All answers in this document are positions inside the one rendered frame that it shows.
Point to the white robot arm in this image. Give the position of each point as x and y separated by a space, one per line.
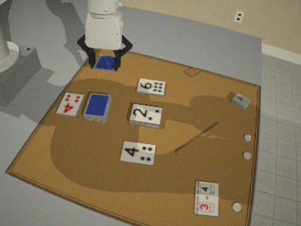
9 51

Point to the grey round disc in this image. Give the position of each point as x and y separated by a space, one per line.
236 207
247 155
247 137

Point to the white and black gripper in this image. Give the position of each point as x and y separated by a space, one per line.
104 32

